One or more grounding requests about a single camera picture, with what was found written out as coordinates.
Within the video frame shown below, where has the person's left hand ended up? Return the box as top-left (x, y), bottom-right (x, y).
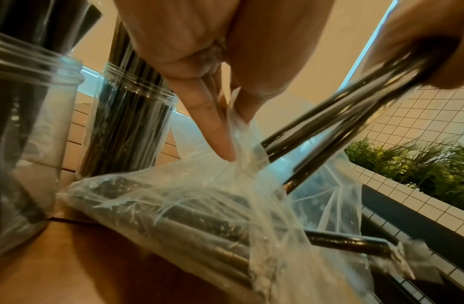
top-left (113, 0), bottom-right (336, 163)

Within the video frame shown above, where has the person's right hand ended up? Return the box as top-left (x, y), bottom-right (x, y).
top-left (361, 0), bottom-right (464, 90)

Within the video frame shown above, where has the black straw bundle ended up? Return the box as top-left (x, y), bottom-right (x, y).
top-left (0, 0), bottom-right (60, 54)
top-left (55, 0), bottom-right (104, 57)
top-left (259, 37), bottom-right (464, 195)

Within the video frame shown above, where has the green plant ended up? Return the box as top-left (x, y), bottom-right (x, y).
top-left (344, 138), bottom-right (464, 213)

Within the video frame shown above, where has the white tiled planter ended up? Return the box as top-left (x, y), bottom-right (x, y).
top-left (351, 161), bottom-right (464, 304)

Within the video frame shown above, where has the black slatted bench backrest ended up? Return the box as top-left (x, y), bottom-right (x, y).
top-left (361, 185), bottom-right (464, 304)

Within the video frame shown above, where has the black framed wire grid panel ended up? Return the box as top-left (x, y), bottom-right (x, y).
top-left (361, 84), bottom-right (464, 191)

